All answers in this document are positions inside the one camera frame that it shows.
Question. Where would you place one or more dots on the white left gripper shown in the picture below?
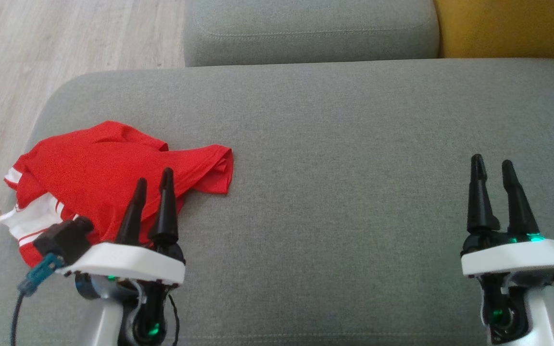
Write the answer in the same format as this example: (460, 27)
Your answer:
(123, 264)

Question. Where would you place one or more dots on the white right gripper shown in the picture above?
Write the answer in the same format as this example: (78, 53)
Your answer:
(517, 257)

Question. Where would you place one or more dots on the red shorts white stripe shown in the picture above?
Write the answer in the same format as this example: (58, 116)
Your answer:
(185, 168)

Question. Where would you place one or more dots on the red jersey white sleeves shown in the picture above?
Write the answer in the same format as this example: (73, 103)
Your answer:
(31, 221)

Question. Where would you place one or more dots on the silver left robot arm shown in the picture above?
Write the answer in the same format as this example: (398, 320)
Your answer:
(104, 327)

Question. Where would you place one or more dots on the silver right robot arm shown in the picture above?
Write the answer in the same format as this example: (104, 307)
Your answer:
(546, 317)

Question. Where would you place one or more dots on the grey sofa chaise cushion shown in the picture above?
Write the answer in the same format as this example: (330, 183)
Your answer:
(334, 192)

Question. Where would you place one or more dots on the yellow sofa backrest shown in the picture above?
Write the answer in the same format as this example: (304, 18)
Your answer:
(512, 29)

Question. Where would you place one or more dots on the grey sofa seat cushion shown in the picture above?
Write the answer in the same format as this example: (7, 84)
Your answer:
(306, 33)

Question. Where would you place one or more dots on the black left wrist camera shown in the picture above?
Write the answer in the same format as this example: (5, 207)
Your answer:
(63, 240)

